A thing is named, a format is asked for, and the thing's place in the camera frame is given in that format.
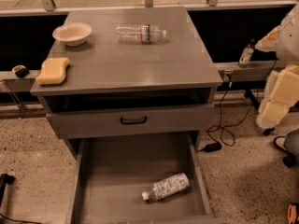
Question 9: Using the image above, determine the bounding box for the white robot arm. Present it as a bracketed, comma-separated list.
[255, 5, 299, 129]

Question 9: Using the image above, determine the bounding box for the black power adapter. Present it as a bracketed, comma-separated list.
[200, 142, 222, 152]

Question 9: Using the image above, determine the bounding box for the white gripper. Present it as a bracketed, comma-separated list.
[255, 26, 299, 129]

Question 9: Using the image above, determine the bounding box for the yellow sponge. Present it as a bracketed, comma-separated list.
[36, 58, 70, 85]

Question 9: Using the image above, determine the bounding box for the black table leg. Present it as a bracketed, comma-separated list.
[244, 89, 260, 110]

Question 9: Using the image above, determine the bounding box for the black drawer handle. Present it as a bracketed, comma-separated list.
[120, 116, 148, 125]

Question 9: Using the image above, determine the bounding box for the black stand left floor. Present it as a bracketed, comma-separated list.
[0, 174, 15, 206]

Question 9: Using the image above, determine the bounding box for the open grey drawer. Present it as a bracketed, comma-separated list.
[65, 133, 226, 224]

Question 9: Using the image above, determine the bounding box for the clear water bottle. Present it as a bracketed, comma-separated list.
[116, 24, 167, 44]

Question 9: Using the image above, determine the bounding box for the closed grey drawer front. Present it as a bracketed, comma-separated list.
[47, 105, 214, 139]

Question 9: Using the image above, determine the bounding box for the black power cable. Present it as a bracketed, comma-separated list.
[206, 59, 278, 147]

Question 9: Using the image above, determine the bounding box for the grey side shelf rail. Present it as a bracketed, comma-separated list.
[216, 60, 286, 82]

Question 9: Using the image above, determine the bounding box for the green glass bottle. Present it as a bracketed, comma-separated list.
[238, 39, 256, 67]

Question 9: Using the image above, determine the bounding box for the grey drawer cabinet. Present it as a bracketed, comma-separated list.
[31, 7, 221, 155]

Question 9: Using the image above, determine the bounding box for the white bowl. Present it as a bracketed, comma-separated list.
[52, 22, 92, 47]

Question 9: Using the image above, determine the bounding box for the blue plastic bottle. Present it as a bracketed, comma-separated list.
[142, 173, 190, 201]

